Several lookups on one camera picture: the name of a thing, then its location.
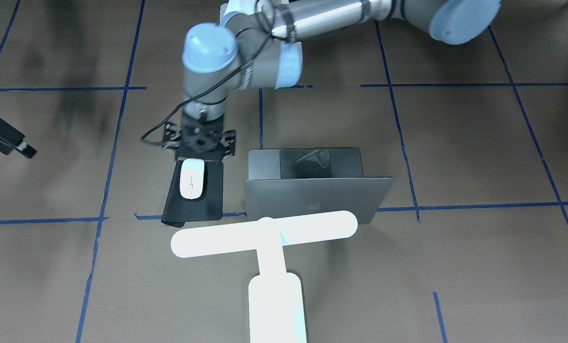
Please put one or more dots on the grey laptop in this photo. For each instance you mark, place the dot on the grey laptop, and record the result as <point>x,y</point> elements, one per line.
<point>292,182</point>

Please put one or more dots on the white computer mouse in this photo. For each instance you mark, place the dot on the white computer mouse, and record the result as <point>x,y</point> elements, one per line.
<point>192,178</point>

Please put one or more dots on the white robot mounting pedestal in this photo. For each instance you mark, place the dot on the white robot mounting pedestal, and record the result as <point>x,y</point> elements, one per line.
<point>268,32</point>

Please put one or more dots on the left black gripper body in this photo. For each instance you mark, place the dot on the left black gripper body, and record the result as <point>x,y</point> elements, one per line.
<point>227,141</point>

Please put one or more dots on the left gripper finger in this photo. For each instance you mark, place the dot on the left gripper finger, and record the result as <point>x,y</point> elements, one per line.
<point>170,137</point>
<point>228,143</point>

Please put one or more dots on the black mouse pad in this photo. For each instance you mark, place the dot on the black mouse pad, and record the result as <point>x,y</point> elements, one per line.
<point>208,206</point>

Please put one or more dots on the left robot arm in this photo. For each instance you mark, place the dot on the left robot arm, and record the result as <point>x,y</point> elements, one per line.
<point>212,65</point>

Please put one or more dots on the white desk lamp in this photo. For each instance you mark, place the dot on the white desk lamp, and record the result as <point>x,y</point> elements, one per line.
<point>276,306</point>

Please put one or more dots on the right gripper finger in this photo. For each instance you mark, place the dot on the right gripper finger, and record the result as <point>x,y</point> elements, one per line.
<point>15,140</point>

